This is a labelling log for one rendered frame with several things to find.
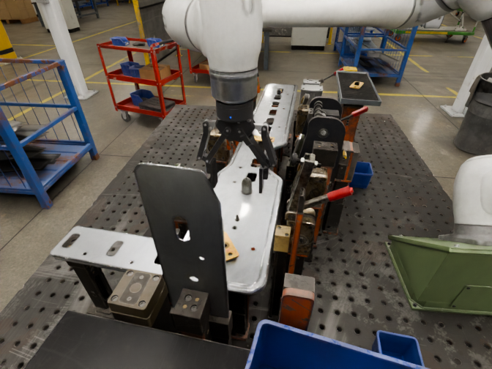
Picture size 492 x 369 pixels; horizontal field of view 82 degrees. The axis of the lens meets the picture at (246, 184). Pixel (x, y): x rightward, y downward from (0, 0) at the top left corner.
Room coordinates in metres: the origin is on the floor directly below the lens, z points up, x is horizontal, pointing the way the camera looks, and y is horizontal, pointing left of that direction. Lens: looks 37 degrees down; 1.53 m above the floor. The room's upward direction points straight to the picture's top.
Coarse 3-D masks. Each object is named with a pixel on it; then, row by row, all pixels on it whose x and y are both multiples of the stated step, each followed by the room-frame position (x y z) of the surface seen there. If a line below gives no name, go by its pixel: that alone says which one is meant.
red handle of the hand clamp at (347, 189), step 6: (348, 186) 0.50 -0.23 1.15; (330, 192) 0.51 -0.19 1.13; (336, 192) 0.50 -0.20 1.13; (342, 192) 0.50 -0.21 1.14; (348, 192) 0.49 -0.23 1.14; (318, 198) 0.51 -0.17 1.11; (324, 198) 0.50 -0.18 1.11; (330, 198) 0.50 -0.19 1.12; (336, 198) 0.49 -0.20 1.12; (306, 204) 0.51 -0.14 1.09; (312, 204) 0.51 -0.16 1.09; (318, 204) 0.50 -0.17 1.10
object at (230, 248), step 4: (224, 232) 0.49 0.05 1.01; (228, 236) 0.48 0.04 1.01; (228, 240) 0.47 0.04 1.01; (228, 244) 0.46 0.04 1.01; (232, 244) 0.46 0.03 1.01; (228, 248) 0.44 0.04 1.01; (232, 248) 0.44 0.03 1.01; (228, 252) 0.43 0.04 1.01; (232, 252) 0.43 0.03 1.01; (236, 252) 0.43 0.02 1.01; (228, 256) 0.42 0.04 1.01; (232, 256) 0.42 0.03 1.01; (236, 256) 0.42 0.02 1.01; (228, 260) 0.41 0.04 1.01
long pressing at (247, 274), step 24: (264, 96) 1.49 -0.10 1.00; (288, 96) 1.49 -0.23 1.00; (264, 120) 1.18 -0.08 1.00; (288, 120) 1.18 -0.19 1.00; (240, 144) 0.97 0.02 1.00; (240, 168) 0.80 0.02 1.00; (216, 192) 0.67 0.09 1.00; (240, 192) 0.67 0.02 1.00; (264, 192) 0.67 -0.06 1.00; (240, 216) 0.57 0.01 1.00; (264, 216) 0.57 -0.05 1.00; (240, 240) 0.48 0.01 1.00; (264, 240) 0.48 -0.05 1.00; (240, 264) 0.41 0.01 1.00; (264, 264) 0.40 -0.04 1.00; (240, 288) 0.35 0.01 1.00
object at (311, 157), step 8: (296, 160) 0.51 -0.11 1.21; (304, 160) 0.52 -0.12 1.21; (312, 160) 0.51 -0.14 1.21; (304, 168) 0.50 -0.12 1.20; (312, 168) 0.50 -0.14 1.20; (304, 176) 0.50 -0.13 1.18; (296, 184) 0.53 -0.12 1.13; (304, 184) 0.50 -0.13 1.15; (296, 192) 0.51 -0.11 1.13; (296, 200) 0.50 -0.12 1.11; (288, 208) 0.51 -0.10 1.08; (296, 208) 0.50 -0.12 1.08
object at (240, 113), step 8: (216, 104) 0.54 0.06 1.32; (224, 104) 0.52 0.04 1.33; (232, 104) 0.52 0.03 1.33; (240, 104) 0.52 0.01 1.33; (248, 104) 0.53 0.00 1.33; (224, 112) 0.52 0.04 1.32; (232, 112) 0.51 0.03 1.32; (240, 112) 0.52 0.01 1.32; (248, 112) 0.53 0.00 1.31; (216, 120) 0.55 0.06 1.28; (224, 120) 0.52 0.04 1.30; (232, 120) 0.51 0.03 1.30; (240, 120) 0.52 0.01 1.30; (248, 120) 0.54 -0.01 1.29; (224, 128) 0.54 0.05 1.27; (232, 128) 0.54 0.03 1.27; (248, 128) 0.53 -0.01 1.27; (232, 136) 0.54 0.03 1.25; (248, 136) 0.54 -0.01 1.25
